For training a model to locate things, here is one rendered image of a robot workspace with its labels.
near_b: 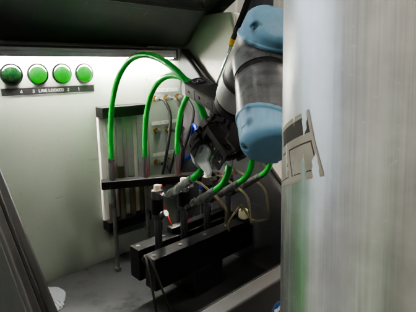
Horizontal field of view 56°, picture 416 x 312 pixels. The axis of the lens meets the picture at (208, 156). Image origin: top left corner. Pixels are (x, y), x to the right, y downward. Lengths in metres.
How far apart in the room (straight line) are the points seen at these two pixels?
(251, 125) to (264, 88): 0.05
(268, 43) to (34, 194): 0.77
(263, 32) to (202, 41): 0.78
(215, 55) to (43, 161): 0.58
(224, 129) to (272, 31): 0.21
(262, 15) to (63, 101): 0.68
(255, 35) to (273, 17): 0.04
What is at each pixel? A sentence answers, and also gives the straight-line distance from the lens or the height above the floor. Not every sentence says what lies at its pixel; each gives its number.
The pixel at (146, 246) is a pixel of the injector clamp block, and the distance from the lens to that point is 0.96.
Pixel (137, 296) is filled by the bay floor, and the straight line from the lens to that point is 1.06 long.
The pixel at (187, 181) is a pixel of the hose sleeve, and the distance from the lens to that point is 0.80.
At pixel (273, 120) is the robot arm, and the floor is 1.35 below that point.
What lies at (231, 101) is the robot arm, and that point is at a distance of 0.56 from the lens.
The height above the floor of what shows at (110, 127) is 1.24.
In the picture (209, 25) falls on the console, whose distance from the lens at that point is 1.24.
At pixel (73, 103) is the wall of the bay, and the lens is 1.08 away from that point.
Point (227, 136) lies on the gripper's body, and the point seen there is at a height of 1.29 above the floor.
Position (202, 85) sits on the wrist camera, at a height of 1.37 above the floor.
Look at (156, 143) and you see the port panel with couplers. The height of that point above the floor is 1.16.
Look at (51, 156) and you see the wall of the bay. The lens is 1.08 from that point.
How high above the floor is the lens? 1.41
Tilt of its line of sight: 14 degrees down
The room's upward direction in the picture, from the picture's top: straight up
